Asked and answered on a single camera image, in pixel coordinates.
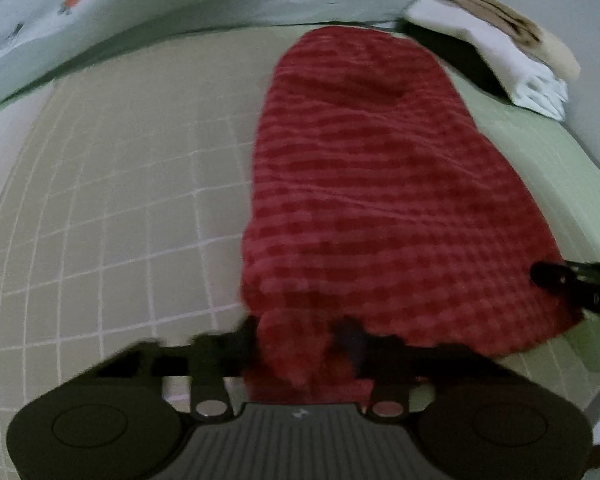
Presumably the beige folded garment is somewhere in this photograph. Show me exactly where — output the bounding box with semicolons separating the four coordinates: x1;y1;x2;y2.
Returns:
448;0;581;81

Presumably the red checkered shirt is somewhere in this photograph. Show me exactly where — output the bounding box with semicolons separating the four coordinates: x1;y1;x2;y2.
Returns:
242;26;578;403

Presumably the white folded garment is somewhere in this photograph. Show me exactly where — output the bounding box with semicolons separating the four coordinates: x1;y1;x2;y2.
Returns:
404;0;568;122

